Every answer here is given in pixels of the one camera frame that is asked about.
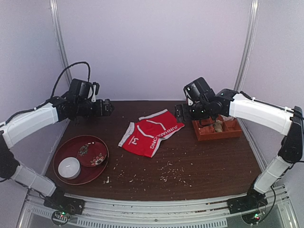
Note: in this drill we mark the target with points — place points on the left aluminium frame post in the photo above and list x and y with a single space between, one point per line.
58 31

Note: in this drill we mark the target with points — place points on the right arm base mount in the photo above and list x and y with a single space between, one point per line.
252 200

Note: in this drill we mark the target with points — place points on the right aluminium frame post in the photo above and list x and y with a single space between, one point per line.
249 40

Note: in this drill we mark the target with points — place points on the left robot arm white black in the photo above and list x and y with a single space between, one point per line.
28 122

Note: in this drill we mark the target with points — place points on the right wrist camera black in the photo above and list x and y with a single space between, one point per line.
197 89

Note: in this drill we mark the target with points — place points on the aluminium front rail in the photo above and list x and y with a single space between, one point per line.
204 213

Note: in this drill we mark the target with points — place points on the red floral plate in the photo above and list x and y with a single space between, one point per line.
92 154

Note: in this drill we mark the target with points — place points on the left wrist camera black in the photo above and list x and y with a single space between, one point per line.
82 90

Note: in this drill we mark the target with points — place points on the aluminium frame post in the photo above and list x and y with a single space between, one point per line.
58 31
249 40

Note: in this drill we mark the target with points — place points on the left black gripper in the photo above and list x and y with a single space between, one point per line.
106 107

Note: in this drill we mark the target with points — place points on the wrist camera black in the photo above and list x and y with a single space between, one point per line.
197 89
82 90

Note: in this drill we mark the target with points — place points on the orange compartment tray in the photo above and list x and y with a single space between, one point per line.
231 129

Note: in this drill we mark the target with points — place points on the large dark red tray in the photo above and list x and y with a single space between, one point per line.
70 149

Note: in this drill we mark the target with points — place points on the red white underwear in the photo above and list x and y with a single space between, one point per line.
145 136

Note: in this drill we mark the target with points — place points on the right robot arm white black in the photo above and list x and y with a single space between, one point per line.
289 122

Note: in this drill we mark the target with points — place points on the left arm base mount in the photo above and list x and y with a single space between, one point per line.
59 201

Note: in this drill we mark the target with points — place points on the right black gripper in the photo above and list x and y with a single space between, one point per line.
179 112

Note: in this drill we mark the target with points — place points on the white round cup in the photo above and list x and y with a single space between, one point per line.
69 168

